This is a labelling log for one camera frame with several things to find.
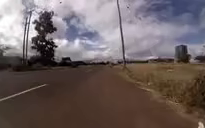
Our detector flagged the tall thin pole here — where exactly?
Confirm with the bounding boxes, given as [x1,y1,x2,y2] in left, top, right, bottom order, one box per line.
[116,0,127,69]

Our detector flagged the dark vehicle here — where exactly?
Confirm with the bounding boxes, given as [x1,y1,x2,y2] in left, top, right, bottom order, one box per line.
[58,56,74,67]

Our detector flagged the grey asphalt road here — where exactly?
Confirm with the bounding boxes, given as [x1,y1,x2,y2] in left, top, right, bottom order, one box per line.
[0,64,204,128]

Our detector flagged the tall dark tree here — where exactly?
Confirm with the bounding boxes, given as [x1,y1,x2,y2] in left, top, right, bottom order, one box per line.
[30,10,59,66]

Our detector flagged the dry grass verge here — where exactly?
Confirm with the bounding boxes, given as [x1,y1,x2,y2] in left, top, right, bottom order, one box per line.
[113,62,205,128]

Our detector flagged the tall grey building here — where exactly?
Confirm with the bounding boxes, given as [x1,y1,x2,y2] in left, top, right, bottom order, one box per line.
[174,44,189,64]

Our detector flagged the bare tree trunks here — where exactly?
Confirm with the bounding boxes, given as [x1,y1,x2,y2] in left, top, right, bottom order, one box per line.
[21,9,34,66]

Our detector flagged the low dark bushes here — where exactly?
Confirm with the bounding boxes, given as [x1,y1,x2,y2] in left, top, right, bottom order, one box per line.
[0,42,33,74]

